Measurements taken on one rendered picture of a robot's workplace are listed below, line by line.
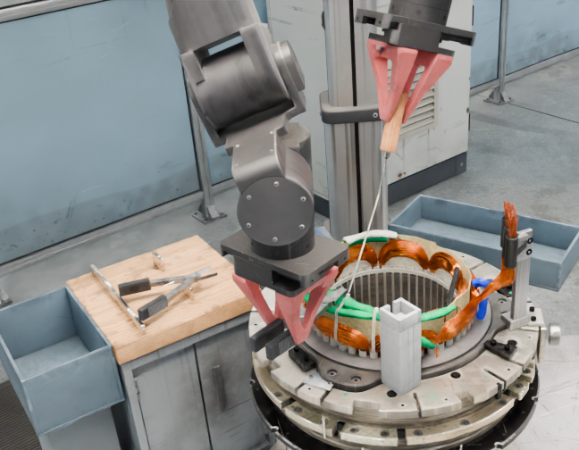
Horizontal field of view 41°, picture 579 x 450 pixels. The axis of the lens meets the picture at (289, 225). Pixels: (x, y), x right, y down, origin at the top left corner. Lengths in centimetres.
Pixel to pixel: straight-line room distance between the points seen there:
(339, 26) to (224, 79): 63
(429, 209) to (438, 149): 240
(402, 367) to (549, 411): 53
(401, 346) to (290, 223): 22
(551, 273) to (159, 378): 52
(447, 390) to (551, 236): 43
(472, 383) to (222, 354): 36
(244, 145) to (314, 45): 254
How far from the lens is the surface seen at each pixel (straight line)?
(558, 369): 133
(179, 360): 100
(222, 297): 99
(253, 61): 60
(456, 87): 358
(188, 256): 109
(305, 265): 65
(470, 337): 84
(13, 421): 259
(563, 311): 285
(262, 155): 56
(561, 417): 125
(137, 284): 99
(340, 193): 130
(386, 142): 78
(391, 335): 74
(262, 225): 57
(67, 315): 110
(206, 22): 61
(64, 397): 96
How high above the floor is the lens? 160
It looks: 28 degrees down
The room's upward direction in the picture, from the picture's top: 5 degrees counter-clockwise
